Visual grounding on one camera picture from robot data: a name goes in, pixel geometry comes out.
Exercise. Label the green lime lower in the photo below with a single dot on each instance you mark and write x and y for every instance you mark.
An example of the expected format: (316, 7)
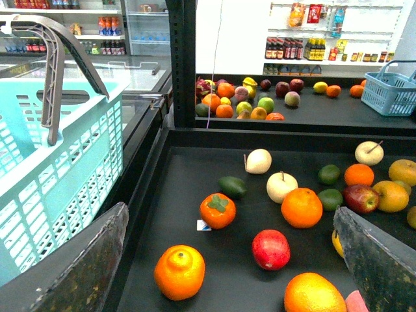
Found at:
(330, 199)

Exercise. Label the light teal shopping basket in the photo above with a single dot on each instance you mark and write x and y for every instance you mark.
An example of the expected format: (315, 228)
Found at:
(61, 146)

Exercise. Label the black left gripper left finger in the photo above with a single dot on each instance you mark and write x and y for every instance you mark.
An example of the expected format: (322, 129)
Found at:
(78, 275)

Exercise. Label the green lime upper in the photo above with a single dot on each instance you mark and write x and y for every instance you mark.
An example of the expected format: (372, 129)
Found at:
(329, 174)

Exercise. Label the white pear back right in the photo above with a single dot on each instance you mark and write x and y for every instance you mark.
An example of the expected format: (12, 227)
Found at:
(369, 153)

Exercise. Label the round orange middle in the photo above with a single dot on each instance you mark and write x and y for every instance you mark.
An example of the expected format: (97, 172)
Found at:
(302, 208)

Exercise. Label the yellow quince front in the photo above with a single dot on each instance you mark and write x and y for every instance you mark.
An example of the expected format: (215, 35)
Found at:
(411, 217)

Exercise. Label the green lime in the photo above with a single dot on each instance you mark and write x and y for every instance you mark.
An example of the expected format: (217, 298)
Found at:
(329, 174)
(330, 199)

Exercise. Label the red apple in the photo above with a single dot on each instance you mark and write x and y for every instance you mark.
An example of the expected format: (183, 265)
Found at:
(361, 199)

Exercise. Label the yellow pear far right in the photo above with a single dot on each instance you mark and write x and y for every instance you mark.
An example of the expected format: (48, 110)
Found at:
(403, 170)

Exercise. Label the far orange by basket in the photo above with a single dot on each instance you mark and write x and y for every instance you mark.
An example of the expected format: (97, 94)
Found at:
(356, 91)

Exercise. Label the bumpy orange tangerine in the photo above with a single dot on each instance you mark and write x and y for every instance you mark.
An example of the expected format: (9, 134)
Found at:
(179, 272)

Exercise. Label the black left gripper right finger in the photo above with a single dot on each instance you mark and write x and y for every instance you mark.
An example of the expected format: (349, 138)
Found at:
(382, 267)

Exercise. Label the white apple with stem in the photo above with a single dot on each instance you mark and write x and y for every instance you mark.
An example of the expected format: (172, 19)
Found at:
(279, 185)

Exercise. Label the orange persimmon with green calyx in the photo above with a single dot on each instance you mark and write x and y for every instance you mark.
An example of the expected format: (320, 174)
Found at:
(217, 210)

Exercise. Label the far orange tangerine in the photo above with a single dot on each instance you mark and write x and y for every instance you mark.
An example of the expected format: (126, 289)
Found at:
(333, 91)

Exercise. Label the green avocado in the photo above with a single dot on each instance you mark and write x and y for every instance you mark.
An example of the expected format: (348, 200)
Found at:
(233, 187)

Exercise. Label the small orange back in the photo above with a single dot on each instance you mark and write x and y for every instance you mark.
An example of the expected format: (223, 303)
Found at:
(359, 174)

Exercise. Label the pink peach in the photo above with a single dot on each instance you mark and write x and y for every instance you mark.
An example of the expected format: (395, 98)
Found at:
(355, 303)

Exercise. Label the small blue basket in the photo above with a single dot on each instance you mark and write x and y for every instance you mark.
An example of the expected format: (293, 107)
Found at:
(390, 93)

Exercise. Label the white price tag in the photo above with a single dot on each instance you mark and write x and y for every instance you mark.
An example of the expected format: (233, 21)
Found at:
(202, 225)

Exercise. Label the red pomegranate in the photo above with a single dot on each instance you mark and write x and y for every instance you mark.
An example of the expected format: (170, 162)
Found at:
(271, 249)

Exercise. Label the large orange front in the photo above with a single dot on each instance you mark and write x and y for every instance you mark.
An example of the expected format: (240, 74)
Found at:
(312, 292)

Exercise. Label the small yellow-green pear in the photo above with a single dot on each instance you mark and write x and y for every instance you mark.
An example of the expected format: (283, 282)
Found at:
(404, 185)

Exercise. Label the yellow pear near apple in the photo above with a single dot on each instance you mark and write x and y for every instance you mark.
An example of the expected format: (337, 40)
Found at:
(392, 196)

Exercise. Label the white pear lying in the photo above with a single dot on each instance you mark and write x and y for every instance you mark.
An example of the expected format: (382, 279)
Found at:
(258, 161)

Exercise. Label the yellow lemon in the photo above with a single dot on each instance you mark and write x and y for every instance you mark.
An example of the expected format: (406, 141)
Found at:
(320, 87)
(337, 243)

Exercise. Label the glass top freezer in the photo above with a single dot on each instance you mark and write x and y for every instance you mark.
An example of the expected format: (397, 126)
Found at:
(149, 79)

